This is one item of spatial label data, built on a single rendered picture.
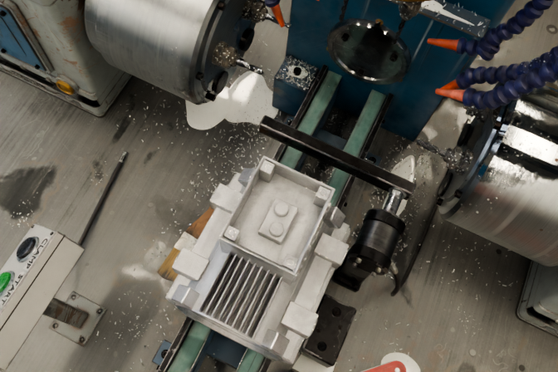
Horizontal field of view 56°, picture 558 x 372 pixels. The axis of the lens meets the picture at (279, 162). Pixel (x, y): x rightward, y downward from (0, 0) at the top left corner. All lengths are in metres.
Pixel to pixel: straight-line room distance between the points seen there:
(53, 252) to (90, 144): 0.40
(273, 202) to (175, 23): 0.30
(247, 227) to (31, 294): 0.28
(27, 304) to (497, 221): 0.62
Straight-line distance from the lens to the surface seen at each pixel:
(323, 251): 0.70
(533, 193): 0.76
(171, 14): 0.79
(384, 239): 0.76
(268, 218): 0.65
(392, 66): 0.92
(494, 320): 1.05
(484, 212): 0.78
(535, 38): 1.36
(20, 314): 0.74
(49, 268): 0.74
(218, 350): 0.91
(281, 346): 0.67
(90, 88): 1.04
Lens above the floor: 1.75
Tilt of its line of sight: 66 degrees down
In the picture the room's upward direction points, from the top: 8 degrees clockwise
